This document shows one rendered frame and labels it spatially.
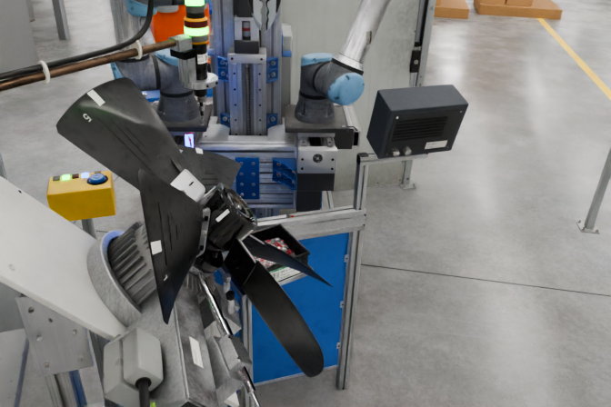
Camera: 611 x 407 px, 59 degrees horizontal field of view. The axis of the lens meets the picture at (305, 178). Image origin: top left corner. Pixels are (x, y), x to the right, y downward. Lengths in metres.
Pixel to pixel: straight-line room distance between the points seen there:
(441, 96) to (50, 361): 1.24
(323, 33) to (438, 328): 1.64
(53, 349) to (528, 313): 2.24
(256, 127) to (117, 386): 1.36
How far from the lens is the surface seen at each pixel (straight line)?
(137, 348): 0.92
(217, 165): 1.35
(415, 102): 1.66
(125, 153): 1.08
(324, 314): 2.04
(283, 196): 2.08
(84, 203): 1.56
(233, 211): 1.06
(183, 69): 1.06
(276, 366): 2.16
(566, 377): 2.67
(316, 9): 3.04
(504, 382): 2.55
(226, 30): 2.05
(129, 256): 1.09
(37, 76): 0.89
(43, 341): 1.16
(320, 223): 1.76
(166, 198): 0.87
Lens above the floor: 1.82
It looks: 29 degrees down
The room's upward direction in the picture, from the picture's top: 2 degrees clockwise
